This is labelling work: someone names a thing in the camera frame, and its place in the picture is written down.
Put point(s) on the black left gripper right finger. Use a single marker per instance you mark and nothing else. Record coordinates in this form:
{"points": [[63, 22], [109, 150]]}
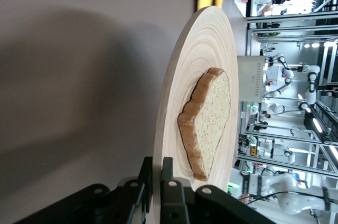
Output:
{"points": [[173, 200]]}

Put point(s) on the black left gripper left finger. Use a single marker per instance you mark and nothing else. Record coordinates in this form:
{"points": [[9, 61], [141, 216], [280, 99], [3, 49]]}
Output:
{"points": [[142, 197]]}

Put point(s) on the brown-crusted toast slice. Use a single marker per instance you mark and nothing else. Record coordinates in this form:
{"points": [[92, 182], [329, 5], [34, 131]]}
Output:
{"points": [[211, 118]]}

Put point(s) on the round light wooden plate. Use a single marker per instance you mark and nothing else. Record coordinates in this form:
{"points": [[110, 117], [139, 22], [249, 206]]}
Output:
{"points": [[208, 39]]}

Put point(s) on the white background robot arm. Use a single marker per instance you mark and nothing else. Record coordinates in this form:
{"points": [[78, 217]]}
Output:
{"points": [[283, 76], [311, 86]]}

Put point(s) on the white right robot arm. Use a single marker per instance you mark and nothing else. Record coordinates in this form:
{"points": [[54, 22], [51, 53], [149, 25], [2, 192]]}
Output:
{"points": [[290, 189]]}

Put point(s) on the aluminium frame enclosure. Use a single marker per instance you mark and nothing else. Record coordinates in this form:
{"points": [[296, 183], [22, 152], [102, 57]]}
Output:
{"points": [[290, 29]]}

